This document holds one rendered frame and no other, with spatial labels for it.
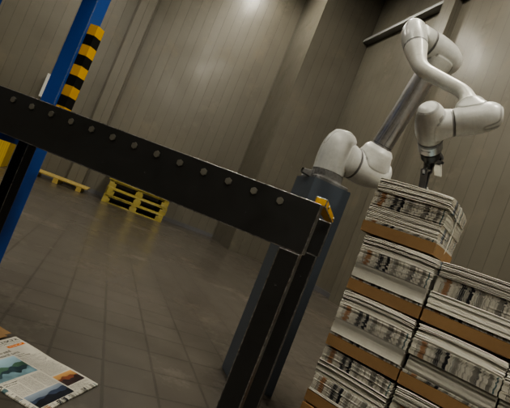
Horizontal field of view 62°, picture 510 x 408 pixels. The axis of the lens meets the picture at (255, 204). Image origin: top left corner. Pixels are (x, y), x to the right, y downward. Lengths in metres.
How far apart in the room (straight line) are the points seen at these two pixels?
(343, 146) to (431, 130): 0.50
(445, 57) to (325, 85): 7.32
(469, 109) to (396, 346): 0.87
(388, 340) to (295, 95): 7.72
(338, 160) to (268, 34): 8.87
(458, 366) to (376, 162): 0.97
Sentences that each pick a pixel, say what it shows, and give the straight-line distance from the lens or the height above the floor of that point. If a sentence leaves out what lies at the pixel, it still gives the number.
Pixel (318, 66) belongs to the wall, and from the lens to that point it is 9.39.
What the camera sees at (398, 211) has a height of 0.95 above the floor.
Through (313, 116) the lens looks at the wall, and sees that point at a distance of 9.18.
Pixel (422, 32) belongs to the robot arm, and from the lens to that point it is 2.07.
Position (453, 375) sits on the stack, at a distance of 1.64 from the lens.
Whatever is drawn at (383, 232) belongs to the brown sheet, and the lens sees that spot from 1.71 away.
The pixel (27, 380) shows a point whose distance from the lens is 1.56.
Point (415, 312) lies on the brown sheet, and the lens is 1.65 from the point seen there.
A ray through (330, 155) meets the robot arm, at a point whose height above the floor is 1.12.
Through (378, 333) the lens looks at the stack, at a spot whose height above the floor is 0.50.
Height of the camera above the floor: 0.71
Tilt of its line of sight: 2 degrees up
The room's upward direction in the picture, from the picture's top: 22 degrees clockwise
